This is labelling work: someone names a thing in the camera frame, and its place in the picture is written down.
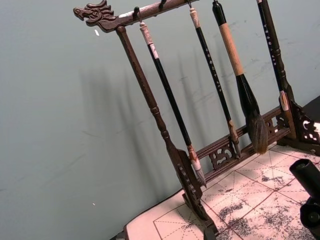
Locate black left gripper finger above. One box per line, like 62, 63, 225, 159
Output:
289, 159, 320, 231

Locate gridded white calligraphy practice mat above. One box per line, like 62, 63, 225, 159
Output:
123, 141, 320, 240

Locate thin black calligraphy brush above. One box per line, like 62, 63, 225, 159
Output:
256, 0, 294, 126
188, 7, 242, 159

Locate black brush with white cap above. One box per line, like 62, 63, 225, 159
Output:
138, 21, 208, 189

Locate dark carved wooden brush rack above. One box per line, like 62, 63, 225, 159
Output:
73, 0, 320, 240

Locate large tan handled calligraphy brush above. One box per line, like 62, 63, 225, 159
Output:
211, 0, 269, 155

